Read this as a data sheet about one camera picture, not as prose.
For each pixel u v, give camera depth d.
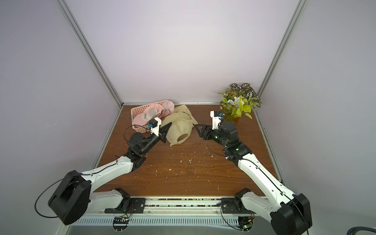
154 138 0.68
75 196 0.41
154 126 0.63
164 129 0.70
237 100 0.90
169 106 1.06
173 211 0.73
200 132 0.66
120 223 0.72
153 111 1.07
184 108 1.17
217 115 0.65
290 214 0.37
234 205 0.72
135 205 0.73
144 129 1.00
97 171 0.48
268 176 0.45
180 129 0.91
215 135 0.62
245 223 0.71
